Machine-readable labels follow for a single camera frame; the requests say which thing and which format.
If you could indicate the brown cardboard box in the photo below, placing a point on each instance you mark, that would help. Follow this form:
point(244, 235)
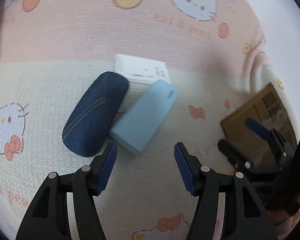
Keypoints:
point(236, 130)

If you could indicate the dark blue denim glasses case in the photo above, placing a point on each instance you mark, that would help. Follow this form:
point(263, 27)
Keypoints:
point(95, 115)

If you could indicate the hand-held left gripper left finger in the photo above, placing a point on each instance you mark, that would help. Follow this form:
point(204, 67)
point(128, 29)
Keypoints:
point(107, 172)

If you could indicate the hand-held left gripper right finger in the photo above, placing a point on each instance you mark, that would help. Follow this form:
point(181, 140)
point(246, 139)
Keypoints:
point(183, 170)

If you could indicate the white spiral notepad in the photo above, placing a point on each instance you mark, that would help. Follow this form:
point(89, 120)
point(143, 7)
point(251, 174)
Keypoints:
point(140, 66)

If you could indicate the pink cartoon cat printed blanket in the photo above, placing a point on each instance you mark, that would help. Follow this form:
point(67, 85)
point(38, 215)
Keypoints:
point(65, 30)

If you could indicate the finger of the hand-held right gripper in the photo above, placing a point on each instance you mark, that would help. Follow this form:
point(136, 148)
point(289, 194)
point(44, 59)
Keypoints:
point(258, 128)
point(233, 155)

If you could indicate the light blue glasses case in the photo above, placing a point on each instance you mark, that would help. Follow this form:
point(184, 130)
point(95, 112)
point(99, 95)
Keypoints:
point(145, 117)

